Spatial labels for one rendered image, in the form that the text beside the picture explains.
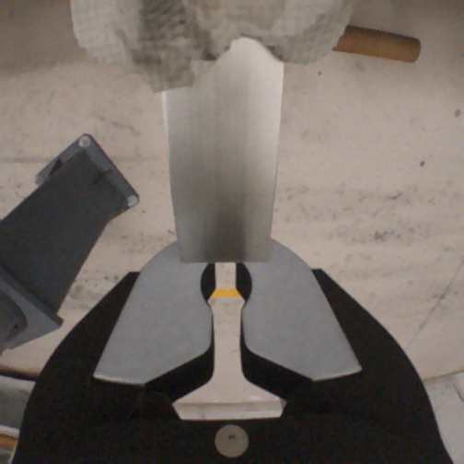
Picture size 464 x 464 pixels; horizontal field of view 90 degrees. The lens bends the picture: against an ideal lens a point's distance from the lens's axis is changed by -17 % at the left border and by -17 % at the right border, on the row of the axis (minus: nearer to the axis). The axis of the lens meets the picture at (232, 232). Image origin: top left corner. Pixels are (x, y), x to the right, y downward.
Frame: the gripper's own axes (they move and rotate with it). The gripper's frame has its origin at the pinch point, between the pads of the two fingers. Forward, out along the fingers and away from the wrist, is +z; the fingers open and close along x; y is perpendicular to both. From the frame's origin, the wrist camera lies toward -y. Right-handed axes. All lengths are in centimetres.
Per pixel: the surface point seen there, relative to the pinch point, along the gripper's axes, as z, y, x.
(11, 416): 62, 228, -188
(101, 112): 83, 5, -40
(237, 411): 84, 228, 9
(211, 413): 83, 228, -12
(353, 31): 75, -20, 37
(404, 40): 75, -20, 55
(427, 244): 85, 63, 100
